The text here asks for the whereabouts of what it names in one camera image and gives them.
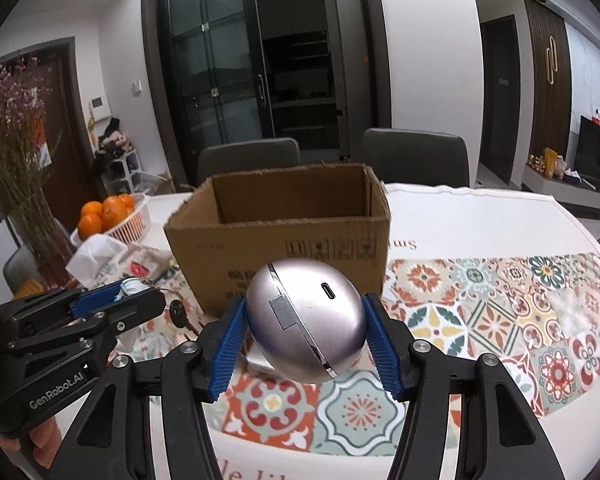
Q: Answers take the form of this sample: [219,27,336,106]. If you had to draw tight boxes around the white plastic basket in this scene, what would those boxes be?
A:
[70,192,152,248]

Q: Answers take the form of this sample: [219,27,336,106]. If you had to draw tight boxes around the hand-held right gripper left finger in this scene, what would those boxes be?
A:
[47,296,251,480]

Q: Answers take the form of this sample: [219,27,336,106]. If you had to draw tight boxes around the brown cardboard box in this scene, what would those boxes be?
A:
[163,162,392,318]

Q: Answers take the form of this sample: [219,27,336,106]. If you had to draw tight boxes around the tissue pack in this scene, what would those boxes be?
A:
[67,235,128,286]

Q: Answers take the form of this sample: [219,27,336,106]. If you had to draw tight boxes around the glass vase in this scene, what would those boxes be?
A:
[7,200,78,291]

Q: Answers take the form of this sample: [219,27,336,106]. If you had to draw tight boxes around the dried pink flowers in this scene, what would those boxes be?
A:
[0,57,63,241]

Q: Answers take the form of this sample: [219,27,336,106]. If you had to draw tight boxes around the silver oval case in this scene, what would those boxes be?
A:
[245,258,367,380]

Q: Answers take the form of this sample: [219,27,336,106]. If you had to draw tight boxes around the dark wooden door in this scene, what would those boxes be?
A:
[480,15,523,183]

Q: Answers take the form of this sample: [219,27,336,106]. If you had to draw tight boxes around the astronaut figure keychain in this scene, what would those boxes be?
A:
[117,277,203,336]

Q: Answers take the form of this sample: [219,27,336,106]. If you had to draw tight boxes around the white charger cube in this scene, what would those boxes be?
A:
[244,342,281,376]

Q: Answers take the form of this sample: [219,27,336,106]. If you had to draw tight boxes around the person's left hand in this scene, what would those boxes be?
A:
[0,416,65,470]

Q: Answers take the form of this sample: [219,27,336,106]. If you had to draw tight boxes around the floral tissue pouch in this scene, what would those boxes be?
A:
[87,247,203,361]

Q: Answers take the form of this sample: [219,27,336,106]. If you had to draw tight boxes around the brown slatted cabinet door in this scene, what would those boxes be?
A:
[523,0,571,161]

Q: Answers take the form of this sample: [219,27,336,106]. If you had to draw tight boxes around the white shoe rack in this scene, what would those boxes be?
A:
[94,117,143,196]

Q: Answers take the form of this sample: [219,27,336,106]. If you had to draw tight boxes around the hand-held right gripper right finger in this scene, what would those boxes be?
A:
[361,294,566,480]

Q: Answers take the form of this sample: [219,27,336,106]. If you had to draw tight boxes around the glass sliding door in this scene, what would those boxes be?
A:
[142,0,276,186]

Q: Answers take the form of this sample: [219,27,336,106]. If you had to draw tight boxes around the grey refrigerator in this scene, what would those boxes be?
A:
[321,0,376,163]

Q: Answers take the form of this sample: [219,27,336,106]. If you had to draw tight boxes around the grey dining chair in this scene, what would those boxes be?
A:
[197,137,302,188]
[358,128,471,188]
[2,245,36,293]

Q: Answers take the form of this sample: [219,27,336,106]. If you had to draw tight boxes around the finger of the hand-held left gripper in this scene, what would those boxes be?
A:
[7,286,167,361]
[0,280,131,328]

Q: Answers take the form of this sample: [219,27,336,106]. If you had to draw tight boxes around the white television cabinet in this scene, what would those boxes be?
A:
[522,162,600,216]

